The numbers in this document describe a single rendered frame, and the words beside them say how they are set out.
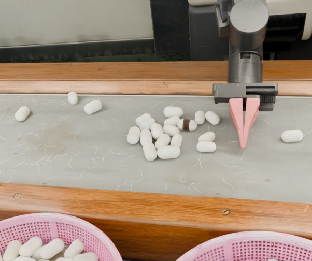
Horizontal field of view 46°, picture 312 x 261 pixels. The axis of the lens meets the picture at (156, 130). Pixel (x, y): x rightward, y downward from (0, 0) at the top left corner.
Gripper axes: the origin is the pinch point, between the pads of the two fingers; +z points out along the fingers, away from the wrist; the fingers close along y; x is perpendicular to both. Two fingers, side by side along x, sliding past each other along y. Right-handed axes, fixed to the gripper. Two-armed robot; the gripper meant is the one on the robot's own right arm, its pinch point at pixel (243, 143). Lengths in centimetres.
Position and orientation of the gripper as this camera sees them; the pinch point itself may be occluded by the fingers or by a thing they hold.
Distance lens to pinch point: 61.3
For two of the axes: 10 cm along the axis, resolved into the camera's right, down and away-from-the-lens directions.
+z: -0.8, 9.6, -2.5
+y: 9.7, 0.3, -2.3
